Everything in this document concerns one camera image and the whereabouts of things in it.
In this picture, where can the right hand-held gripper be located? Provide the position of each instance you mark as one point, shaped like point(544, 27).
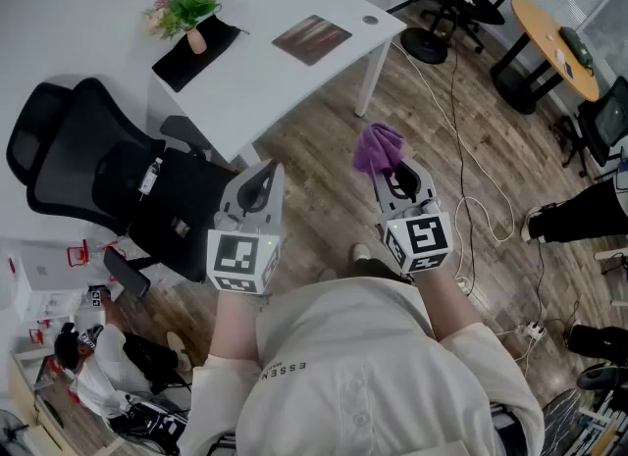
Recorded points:
point(422, 238)

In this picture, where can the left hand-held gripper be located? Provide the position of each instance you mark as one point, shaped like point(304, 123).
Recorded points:
point(235, 258)

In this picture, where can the purple cloth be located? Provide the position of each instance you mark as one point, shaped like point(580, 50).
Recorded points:
point(378, 150)

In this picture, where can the brown striped mat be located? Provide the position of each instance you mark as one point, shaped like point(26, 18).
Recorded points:
point(311, 39)

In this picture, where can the person's right forearm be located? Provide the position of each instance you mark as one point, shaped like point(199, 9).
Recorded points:
point(449, 302)

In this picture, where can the person's left forearm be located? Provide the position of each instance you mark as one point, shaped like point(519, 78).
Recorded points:
point(233, 326)

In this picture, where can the white desk leg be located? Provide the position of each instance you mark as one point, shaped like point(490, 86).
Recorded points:
point(249, 155)
point(372, 76)

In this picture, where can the person's light shoe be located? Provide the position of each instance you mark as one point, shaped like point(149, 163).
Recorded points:
point(360, 253)

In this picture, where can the person's black trousers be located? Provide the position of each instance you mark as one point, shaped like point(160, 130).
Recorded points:
point(373, 268)

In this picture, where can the clear water bottle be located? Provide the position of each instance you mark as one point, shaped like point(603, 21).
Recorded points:
point(149, 177)

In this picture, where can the pink vase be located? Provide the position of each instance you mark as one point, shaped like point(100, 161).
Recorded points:
point(196, 41)

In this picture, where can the person's white shirt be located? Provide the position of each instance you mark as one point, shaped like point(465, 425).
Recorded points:
point(373, 370)

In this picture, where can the black office chair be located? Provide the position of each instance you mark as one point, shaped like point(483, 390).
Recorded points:
point(73, 160)

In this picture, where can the white power strip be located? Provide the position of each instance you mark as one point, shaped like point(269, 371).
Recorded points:
point(532, 330)

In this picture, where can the black swivel chair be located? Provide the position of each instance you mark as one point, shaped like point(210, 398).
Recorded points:
point(483, 15)

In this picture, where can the green artificial plant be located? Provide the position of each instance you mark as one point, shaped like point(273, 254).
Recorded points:
point(189, 8)

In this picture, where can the small dark card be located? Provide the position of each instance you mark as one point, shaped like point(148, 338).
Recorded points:
point(568, 69)

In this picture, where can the small white card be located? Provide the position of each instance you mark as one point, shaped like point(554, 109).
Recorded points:
point(560, 54)

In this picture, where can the black mesh chair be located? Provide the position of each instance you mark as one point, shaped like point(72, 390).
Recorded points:
point(606, 120)

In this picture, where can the round wooden table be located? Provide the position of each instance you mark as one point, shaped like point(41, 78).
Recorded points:
point(537, 22)

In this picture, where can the green pouch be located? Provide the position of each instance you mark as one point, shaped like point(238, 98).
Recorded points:
point(576, 47)

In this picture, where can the black electronic equipment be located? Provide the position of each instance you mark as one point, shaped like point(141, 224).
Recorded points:
point(152, 424)

